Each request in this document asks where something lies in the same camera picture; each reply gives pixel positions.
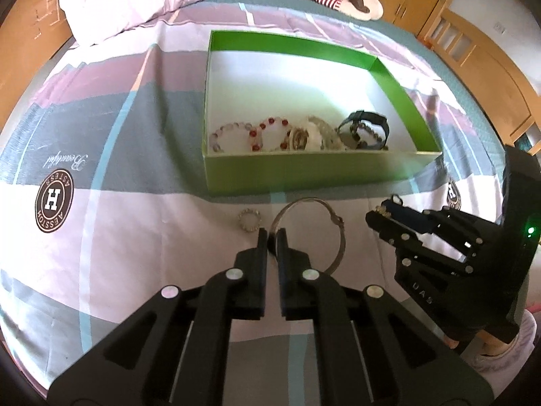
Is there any gold flower brooch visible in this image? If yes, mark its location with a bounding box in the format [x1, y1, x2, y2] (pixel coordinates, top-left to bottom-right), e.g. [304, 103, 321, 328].
[376, 194, 403, 217]

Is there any silver bangle bracelet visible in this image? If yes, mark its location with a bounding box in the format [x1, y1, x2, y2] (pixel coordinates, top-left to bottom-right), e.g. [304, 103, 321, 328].
[268, 197, 347, 276]

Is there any red bead bracelet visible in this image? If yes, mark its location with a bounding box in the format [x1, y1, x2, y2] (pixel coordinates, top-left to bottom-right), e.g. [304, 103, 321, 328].
[248, 115, 297, 153]

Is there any person right hand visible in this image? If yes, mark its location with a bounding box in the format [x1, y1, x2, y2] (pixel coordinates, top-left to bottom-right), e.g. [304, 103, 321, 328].
[442, 330, 532, 360]

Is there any black wristwatch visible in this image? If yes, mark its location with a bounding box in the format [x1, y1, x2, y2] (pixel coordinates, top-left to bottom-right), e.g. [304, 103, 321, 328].
[336, 110, 390, 150]

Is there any plaid bed sheet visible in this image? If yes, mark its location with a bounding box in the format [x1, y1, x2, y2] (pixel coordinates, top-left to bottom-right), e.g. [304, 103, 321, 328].
[1, 0, 504, 394]

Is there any wooden footboard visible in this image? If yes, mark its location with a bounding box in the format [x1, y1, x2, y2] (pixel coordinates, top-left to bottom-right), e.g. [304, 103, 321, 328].
[418, 0, 540, 146]

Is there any green cardboard box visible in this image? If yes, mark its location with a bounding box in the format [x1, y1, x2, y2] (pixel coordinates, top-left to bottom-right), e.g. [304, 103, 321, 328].
[203, 30, 440, 195]

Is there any wooden headboard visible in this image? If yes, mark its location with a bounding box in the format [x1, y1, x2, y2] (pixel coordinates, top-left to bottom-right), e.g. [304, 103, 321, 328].
[0, 0, 72, 125]

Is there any small beaded ring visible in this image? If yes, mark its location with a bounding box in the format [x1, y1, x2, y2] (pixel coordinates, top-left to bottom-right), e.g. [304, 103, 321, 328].
[236, 207, 263, 234]

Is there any white bead bracelet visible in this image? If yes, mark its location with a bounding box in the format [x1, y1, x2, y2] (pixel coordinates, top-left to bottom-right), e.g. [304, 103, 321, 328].
[289, 115, 346, 152]

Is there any pale pink bead bracelet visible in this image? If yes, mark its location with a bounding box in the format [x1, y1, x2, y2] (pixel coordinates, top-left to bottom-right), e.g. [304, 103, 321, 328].
[208, 121, 255, 154]

